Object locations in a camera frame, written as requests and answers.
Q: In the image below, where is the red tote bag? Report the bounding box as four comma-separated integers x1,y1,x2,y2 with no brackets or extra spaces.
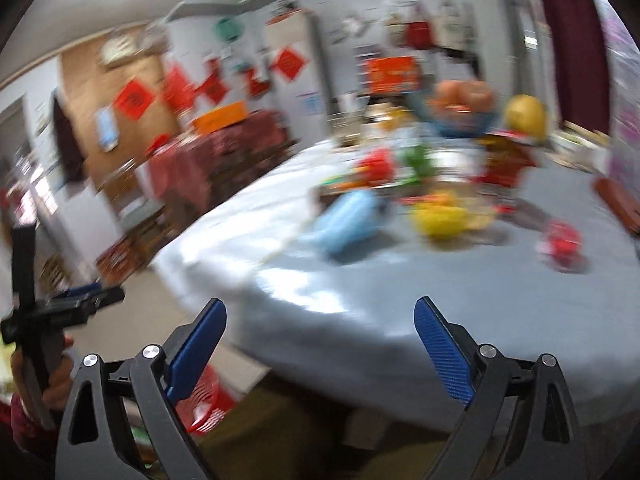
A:
404,18,434,51

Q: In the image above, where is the red apple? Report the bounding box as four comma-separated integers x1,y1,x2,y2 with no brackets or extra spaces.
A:
434,81,468,109
465,80,496,111

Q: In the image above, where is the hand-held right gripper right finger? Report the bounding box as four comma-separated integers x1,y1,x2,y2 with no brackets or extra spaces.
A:
413,296,587,480

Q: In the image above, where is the beige tote bag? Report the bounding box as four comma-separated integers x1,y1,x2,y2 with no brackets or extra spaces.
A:
384,9,409,42
439,1,474,44

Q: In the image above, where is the red mesh packet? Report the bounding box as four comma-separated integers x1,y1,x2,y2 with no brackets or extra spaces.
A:
356,149,399,184

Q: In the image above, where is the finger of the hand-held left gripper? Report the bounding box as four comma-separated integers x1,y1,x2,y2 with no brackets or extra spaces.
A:
62,283,126,317

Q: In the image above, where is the small red toy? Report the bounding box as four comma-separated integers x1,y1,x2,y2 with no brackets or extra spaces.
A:
536,219,584,267

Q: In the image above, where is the red phone case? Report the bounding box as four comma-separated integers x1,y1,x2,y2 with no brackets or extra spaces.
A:
592,176,640,237

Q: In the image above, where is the red cloth covered table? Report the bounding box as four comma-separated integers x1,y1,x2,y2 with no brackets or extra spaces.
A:
149,109,292,202

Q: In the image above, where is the blue glass fruit bowl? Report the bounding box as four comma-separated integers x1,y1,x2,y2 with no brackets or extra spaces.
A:
424,102,499,139

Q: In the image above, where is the dark hanging garment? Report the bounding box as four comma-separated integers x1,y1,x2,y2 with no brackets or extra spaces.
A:
51,96,87,184

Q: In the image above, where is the brown wooden door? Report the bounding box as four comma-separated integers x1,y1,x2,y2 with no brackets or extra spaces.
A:
59,44,177,192

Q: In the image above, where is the green wall plate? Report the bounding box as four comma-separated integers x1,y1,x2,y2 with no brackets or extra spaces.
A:
215,16,245,42

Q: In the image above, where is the flat orange box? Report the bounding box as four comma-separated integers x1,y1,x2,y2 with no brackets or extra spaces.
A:
191,100,249,134

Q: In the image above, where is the red diamond paper poster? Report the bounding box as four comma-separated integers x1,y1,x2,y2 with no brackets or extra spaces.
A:
272,46,309,82
199,66,232,107
113,78,157,122
161,61,197,112

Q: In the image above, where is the orange gift box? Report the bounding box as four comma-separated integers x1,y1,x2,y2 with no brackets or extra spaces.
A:
364,56,422,94

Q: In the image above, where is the red plastic basket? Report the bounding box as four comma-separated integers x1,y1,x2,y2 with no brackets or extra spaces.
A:
170,364,239,436

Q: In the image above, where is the light blue wrapper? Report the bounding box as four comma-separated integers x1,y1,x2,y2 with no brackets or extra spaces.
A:
312,191,396,257

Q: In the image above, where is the red paper wall decoration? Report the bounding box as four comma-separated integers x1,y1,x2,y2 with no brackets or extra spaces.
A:
244,66,269,99

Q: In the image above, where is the yellow toy bowl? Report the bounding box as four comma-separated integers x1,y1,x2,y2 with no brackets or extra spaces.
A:
407,194,482,239

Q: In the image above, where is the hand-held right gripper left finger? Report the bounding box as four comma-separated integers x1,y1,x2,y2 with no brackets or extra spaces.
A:
54,298,228,480

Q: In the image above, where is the person's left forearm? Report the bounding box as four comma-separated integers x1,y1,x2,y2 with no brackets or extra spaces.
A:
0,393,60,462

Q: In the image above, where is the pink floral cloth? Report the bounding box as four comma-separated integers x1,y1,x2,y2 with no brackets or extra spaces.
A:
601,4,640,182

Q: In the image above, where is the yellow pomelo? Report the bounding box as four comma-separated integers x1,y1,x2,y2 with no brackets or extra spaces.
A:
502,93,549,144

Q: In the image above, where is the dark red curtain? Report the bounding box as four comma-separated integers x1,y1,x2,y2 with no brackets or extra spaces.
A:
531,0,609,122

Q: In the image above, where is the green white plastic bag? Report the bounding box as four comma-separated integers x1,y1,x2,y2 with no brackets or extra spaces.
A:
401,145,437,182

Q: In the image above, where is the person's left hand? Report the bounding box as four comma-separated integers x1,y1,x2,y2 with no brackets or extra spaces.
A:
9,335,76,413

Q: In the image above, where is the red carton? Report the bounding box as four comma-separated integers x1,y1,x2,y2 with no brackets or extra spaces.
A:
476,129,539,189

